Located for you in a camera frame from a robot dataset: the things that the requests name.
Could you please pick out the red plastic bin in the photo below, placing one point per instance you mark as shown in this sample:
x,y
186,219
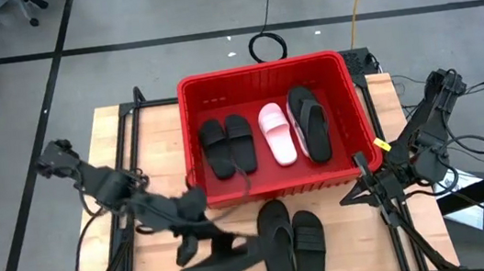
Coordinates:
x,y
262,77

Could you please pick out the yellow tape tag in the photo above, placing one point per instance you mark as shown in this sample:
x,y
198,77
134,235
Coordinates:
x,y
382,144

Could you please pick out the black aluminium table frame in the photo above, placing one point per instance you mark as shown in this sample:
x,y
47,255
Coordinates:
x,y
150,103

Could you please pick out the pale pink slide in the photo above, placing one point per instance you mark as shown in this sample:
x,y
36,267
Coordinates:
x,y
295,131
281,149

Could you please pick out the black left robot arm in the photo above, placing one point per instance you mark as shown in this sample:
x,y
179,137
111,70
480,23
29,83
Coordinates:
x,y
107,189

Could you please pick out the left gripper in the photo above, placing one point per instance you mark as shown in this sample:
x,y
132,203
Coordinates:
x,y
177,213

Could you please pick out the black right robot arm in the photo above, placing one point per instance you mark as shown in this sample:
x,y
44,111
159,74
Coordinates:
x,y
426,131

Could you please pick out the small plain black slide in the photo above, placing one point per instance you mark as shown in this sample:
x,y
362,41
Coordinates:
x,y
219,157
244,153

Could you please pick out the white paper sheet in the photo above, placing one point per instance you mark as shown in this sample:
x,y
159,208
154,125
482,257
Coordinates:
x,y
469,214

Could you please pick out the office chair base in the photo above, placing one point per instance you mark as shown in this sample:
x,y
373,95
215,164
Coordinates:
x,y
34,22

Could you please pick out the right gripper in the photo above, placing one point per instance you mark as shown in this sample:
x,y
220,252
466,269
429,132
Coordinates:
x,y
389,187

